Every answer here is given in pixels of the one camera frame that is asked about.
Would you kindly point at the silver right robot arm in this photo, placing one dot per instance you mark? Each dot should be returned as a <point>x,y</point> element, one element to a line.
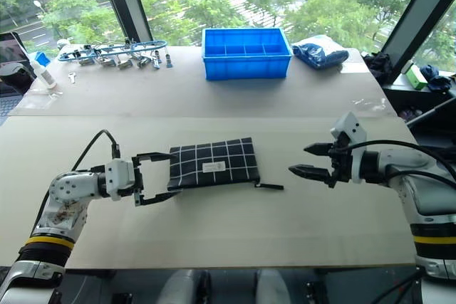
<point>413,168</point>

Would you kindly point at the blue plastic bag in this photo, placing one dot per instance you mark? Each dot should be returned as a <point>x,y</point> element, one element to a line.
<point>320,55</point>

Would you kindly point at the green box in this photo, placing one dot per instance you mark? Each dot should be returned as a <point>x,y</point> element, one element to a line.
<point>415,79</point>

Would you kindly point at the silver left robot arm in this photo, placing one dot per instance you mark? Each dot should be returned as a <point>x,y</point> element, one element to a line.
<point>67,186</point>

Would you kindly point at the blue tray with tools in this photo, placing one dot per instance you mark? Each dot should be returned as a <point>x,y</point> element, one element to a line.
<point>115,48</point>

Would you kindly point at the blue plastic divided bin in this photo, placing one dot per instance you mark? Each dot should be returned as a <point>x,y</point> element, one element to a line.
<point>246,55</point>

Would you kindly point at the white plastic bottle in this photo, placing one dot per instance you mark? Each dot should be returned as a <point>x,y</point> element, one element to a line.
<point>45,74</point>

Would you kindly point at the small blue box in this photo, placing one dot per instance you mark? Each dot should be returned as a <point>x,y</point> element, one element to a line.
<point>43,58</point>

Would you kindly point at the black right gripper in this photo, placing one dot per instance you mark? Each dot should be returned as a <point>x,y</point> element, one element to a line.
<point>342,165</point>

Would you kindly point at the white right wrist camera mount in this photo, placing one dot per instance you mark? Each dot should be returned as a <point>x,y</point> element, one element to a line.
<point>354,129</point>

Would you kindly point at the clear plastic wrapper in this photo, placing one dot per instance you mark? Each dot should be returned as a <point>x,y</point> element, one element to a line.
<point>42,97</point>
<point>370,107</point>

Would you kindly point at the blue crumpled cloth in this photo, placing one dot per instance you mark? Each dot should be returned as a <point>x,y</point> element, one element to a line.
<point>435,79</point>

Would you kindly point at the dark laptop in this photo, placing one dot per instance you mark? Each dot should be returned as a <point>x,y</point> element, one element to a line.
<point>10,47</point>

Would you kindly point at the dark window frame pillar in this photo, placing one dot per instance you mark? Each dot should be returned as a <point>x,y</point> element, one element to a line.
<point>123,1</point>
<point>417,12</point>

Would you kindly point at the small metal clip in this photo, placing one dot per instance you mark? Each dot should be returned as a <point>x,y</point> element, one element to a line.
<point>169,61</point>
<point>156,62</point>

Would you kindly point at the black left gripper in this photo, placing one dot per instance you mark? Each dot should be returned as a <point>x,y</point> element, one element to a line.
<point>138,181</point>

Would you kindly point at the black grid pencil pouch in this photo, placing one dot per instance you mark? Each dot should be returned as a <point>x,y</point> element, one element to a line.
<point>213,165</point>

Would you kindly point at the grey rounded shape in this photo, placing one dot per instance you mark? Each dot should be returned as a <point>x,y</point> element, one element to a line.
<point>185,286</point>
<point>272,286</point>

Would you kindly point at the dark crumpled cloth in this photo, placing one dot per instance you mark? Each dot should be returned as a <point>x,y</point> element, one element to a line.
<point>377,68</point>

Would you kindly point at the grey metal rod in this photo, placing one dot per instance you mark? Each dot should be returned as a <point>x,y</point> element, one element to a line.
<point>431,111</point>

